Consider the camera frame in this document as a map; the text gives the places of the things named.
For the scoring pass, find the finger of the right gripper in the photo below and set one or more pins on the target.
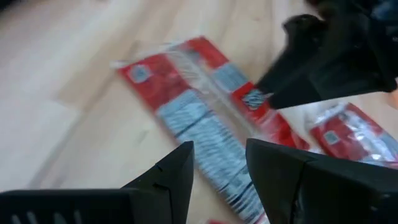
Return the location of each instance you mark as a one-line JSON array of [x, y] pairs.
[[295, 68], [326, 90]]

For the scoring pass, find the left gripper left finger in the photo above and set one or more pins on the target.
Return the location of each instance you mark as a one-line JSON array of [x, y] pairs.
[[140, 202]]

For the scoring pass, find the red popcorn bag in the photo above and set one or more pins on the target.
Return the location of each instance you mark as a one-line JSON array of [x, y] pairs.
[[192, 112], [348, 137]]

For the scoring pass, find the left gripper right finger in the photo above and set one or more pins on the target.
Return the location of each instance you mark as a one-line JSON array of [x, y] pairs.
[[326, 193]]

